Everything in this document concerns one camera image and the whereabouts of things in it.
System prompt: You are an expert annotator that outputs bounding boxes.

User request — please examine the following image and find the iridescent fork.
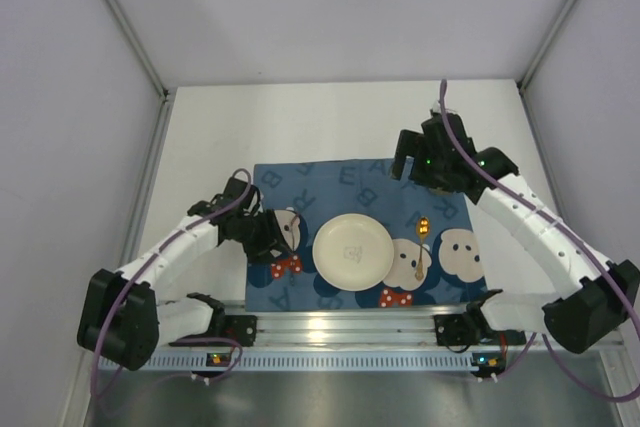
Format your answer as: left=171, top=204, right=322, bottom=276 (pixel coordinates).
left=284, top=209, right=301, bottom=286

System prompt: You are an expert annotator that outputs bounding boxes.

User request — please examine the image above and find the gold spoon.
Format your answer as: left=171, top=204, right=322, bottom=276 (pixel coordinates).
left=415, top=217, right=431, bottom=281

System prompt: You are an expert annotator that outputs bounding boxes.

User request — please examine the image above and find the cream round plate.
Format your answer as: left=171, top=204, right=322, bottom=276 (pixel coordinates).
left=312, top=213, right=394, bottom=292

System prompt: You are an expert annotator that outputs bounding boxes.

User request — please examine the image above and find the blue cartoon bear placemat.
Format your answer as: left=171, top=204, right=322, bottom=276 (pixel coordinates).
left=245, top=159, right=487, bottom=312

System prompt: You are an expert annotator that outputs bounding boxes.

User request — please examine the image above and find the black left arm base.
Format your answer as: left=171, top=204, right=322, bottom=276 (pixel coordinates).
left=169, top=313, right=257, bottom=347

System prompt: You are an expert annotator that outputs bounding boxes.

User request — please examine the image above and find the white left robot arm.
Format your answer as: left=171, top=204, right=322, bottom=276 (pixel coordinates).
left=76, top=176, right=301, bottom=371

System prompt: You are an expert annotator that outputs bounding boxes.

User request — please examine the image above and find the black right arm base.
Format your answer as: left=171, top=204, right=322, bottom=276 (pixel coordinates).
left=434, top=313, right=527, bottom=353

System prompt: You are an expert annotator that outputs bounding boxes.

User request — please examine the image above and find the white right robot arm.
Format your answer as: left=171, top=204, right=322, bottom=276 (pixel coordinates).
left=391, top=112, right=639, bottom=354

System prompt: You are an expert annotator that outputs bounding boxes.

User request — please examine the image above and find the aluminium mounting rail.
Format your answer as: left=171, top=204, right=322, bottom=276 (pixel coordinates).
left=79, top=299, right=624, bottom=348

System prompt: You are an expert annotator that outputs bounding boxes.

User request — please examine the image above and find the perforated cable duct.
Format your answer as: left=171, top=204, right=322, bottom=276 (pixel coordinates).
left=141, top=350, right=505, bottom=373

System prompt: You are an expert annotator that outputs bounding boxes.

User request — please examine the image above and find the right aluminium frame post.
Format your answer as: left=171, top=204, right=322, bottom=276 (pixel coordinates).
left=516, top=0, right=581, bottom=94

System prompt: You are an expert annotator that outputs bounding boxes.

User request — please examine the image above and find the aluminium frame post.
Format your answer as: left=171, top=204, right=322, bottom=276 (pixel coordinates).
left=103, top=0, right=169, bottom=101
left=516, top=0, right=581, bottom=94

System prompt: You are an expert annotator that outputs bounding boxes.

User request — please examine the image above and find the left aluminium frame post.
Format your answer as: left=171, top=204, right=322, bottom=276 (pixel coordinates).
left=103, top=0, right=169, bottom=101

